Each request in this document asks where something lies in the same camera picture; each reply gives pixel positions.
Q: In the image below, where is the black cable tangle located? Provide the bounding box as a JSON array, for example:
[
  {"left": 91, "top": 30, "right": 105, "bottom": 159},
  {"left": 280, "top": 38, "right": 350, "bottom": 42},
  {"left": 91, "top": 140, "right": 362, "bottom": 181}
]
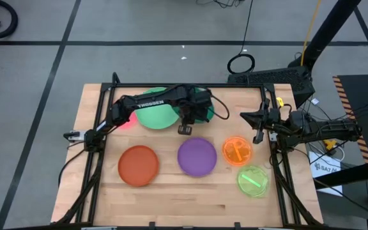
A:
[{"left": 195, "top": 0, "right": 246, "bottom": 9}]

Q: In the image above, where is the white paper label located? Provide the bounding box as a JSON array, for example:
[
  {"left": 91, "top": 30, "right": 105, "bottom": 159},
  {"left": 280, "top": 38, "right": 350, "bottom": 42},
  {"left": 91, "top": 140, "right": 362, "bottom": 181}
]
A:
[{"left": 308, "top": 150, "right": 344, "bottom": 197}]

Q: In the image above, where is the orange-red plastic plate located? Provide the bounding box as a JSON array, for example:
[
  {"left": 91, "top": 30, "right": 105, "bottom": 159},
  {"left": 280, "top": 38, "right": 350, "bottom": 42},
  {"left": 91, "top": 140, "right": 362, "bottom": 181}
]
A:
[{"left": 117, "top": 145, "right": 160, "bottom": 187}]

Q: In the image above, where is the black perforated computer box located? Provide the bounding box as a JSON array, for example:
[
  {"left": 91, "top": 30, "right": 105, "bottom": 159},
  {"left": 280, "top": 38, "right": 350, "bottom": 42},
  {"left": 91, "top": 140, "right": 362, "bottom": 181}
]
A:
[{"left": 227, "top": 66, "right": 316, "bottom": 108}]

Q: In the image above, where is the black aluminium table frame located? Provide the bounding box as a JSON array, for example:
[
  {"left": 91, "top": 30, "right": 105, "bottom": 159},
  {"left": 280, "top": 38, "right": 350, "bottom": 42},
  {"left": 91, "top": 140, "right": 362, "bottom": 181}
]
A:
[{"left": 56, "top": 72, "right": 324, "bottom": 229}]

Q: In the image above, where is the black hanging cable with coil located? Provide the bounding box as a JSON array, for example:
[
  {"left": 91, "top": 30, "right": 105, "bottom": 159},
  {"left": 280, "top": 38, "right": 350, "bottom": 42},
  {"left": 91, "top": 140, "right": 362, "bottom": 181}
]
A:
[{"left": 227, "top": 0, "right": 256, "bottom": 75}]

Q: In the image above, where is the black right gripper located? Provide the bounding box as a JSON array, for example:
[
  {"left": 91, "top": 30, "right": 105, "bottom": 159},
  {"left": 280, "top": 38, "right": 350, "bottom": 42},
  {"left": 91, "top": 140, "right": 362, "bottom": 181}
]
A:
[{"left": 240, "top": 98, "right": 282, "bottom": 144}]

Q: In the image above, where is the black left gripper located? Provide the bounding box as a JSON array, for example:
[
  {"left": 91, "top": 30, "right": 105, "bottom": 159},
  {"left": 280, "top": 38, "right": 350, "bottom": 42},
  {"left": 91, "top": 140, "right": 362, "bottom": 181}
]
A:
[{"left": 178, "top": 86, "right": 213, "bottom": 135}]

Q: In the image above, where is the purple plastic plate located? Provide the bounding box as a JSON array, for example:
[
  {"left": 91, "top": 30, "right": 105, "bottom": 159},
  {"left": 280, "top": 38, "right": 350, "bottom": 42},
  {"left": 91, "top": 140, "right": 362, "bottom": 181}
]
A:
[{"left": 176, "top": 137, "right": 218, "bottom": 178}]

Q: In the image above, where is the green transparent cup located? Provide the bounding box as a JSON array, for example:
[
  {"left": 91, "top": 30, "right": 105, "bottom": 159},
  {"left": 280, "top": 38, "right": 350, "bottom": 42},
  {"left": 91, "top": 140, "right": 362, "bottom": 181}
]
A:
[{"left": 236, "top": 165, "right": 270, "bottom": 198}]

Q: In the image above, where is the pink cup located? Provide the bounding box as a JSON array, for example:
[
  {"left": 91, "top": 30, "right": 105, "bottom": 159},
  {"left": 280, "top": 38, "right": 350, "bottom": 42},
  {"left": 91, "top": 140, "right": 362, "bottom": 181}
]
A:
[{"left": 118, "top": 111, "right": 139, "bottom": 130}]

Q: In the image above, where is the black slanted pole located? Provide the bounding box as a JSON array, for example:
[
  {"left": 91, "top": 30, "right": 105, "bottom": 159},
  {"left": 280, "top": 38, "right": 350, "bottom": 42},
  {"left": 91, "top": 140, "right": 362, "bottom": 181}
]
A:
[{"left": 287, "top": 0, "right": 362, "bottom": 70}]

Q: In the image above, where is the light green plastic plate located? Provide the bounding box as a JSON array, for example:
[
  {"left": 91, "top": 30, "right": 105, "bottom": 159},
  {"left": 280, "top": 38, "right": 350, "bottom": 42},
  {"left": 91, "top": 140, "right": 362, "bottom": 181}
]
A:
[{"left": 135, "top": 86, "right": 181, "bottom": 130}]

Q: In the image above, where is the yellow hanging cable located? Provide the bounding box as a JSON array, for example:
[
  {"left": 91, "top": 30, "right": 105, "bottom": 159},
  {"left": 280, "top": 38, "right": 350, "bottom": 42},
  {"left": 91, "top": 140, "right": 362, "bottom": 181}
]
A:
[{"left": 300, "top": 0, "right": 322, "bottom": 66}]

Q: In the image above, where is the black hazard-striped platform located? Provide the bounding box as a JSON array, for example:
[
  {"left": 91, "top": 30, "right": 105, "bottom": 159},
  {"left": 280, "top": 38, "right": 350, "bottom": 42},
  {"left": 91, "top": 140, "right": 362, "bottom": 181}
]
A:
[{"left": 332, "top": 73, "right": 368, "bottom": 164}]

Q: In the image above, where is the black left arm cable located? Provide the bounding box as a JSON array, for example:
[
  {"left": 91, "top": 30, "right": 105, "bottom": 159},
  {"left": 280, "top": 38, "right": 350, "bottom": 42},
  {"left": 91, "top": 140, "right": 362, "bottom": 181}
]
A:
[{"left": 57, "top": 147, "right": 86, "bottom": 188}]

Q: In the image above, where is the orange transparent cup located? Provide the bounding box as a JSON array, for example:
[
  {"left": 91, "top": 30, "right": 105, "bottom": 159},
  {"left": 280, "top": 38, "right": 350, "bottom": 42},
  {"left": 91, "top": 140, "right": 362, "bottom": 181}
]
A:
[{"left": 222, "top": 136, "right": 254, "bottom": 167}]

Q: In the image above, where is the black crossbar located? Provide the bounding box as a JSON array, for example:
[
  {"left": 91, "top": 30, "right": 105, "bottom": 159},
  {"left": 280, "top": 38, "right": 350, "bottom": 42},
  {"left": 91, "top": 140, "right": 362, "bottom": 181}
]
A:
[{"left": 313, "top": 158, "right": 368, "bottom": 189}]

